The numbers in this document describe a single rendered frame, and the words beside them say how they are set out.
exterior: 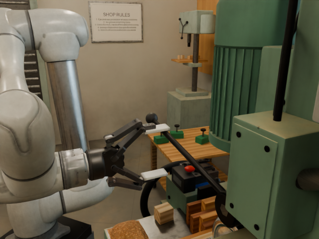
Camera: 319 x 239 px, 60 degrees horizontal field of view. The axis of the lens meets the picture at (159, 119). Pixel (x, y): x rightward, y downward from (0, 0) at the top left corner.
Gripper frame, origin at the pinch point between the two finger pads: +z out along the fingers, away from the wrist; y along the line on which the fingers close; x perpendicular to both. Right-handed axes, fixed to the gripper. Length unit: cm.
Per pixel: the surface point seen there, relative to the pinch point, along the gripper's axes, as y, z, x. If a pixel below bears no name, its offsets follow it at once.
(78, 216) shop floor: -119, -13, 123
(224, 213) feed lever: 3.8, -2.3, -30.0
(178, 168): -9.3, 7.3, 3.8
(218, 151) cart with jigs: -65, 89, 89
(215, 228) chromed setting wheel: -4.8, 0.3, -25.2
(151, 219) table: -19.7, -4.2, -3.0
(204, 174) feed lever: 5.3, -0.3, -20.5
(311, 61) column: 30.2, 3.4, -35.3
